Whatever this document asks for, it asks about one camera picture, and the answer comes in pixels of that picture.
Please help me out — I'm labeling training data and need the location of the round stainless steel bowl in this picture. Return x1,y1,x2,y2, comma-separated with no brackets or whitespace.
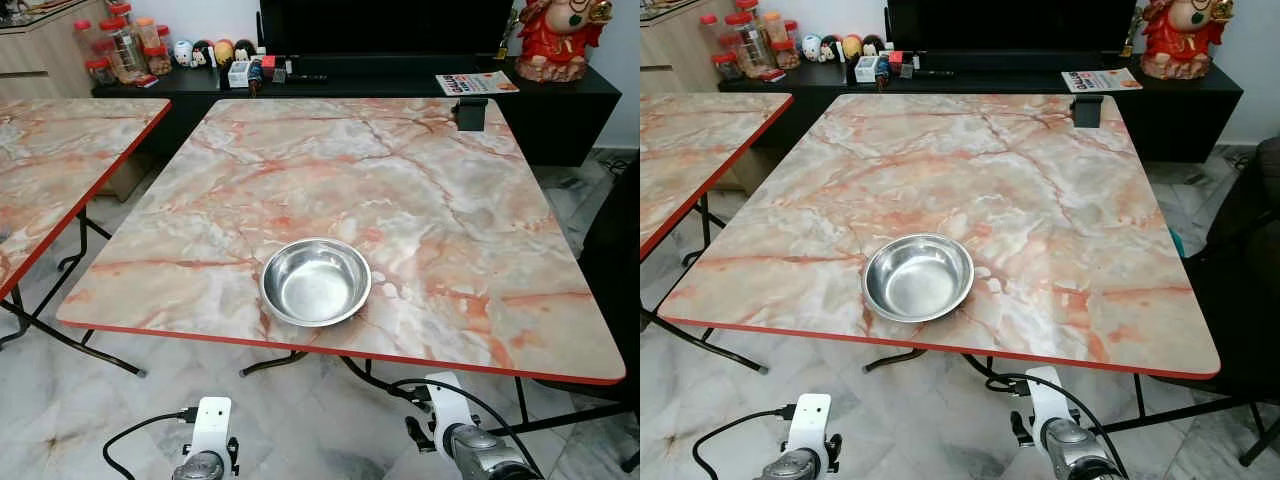
863,233,976,324
260,237,373,328

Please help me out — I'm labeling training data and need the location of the marble-print red-edged folding table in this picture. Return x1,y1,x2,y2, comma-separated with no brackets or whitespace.
56,97,627,386
640,92,794,261
657,93,1222,379
0,98,171,299

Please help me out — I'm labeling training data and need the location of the black chair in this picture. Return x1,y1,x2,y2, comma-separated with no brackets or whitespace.
1150,135,1280,401

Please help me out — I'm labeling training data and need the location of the black low TV cabinet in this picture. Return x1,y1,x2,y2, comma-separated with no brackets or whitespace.
92,55,623,167
718,55,1244,164

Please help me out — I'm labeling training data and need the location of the white orange printed flyer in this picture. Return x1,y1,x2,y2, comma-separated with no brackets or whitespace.
436,72,520,97
1061,68,1143,94

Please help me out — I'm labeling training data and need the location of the black flat television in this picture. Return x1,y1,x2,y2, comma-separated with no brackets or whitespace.
258,0,516,58
884,0,1141,56

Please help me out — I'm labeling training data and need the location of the red fortune god figurine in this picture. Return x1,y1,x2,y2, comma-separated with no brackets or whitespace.
1140,0,1236,81
515,0,613,83

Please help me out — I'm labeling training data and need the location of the large red-lidded clear jar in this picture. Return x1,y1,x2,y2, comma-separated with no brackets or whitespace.
100,15,151,81
727,12,776,78

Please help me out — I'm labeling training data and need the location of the light wooden cabinet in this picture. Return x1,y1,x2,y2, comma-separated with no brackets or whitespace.
640,0,731,96
0,0,111,99

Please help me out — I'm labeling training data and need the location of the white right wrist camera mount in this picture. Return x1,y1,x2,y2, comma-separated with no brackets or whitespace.
1025,365,1071,441
425,372,473,446

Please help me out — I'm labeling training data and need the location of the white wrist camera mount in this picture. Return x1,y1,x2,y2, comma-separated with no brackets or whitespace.
787,393,833,459
190,396,234,461
425,372,473,446
1025,365,1071,441

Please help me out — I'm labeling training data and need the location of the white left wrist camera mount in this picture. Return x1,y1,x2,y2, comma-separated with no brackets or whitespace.
787,393,833,459
190,396,234,461

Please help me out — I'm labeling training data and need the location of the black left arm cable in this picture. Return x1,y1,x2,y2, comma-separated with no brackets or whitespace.
102,407,199,480
692,404,798,480

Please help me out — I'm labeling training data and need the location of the black folding table leg frame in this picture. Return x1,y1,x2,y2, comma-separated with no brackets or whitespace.
1100,375,1280,467
490,377,641,438
0,208,148,378
640,195,771,376

